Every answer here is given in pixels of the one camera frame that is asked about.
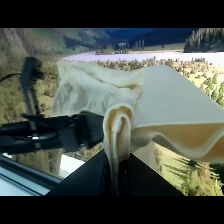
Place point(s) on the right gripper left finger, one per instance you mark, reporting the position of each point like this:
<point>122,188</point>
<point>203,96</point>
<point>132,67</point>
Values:
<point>85,181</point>

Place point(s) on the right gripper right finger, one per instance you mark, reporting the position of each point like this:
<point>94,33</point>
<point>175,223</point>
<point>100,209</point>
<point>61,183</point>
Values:
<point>146,181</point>

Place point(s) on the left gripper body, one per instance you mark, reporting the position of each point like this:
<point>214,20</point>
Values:
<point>85,130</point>

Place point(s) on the cream T-shirt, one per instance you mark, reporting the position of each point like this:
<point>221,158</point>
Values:
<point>173,103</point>

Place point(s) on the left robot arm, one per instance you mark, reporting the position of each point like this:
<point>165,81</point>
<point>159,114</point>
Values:
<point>26,135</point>

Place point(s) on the silver frame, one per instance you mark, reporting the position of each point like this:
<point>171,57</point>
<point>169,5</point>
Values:
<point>13,188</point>

